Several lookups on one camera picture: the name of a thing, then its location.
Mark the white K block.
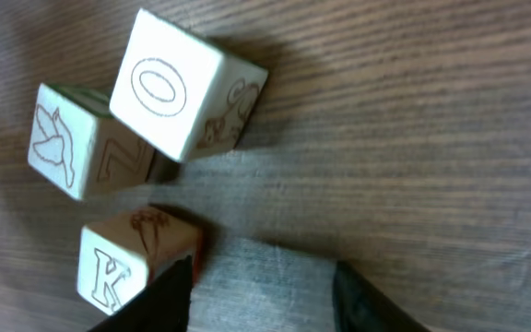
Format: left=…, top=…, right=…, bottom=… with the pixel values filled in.
left=76, top=206, right=203, bottom=315

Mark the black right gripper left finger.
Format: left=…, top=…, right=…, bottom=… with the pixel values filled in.
left=88, top=255, right=193, bottom=332

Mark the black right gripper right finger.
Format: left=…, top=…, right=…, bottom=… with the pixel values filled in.
left=332, top=261, right=430, bottom=332

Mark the white O block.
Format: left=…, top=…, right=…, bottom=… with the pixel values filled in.
left=110, top=8, right=268, bottom=162

